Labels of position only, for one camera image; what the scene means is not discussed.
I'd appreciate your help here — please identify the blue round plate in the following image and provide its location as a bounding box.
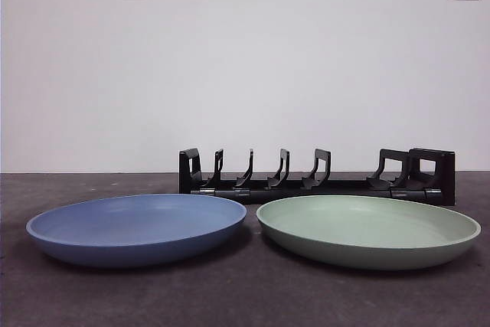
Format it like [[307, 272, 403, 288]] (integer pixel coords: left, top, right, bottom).
[[25, 193, 248, 270]]

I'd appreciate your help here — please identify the green round plate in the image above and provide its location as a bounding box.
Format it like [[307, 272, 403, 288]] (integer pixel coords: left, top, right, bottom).
[[255, 195, 482, 271]]

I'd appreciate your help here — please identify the black plastic plate rack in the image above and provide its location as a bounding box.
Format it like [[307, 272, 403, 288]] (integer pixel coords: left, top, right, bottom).
[[178, 146, 456, 207]]

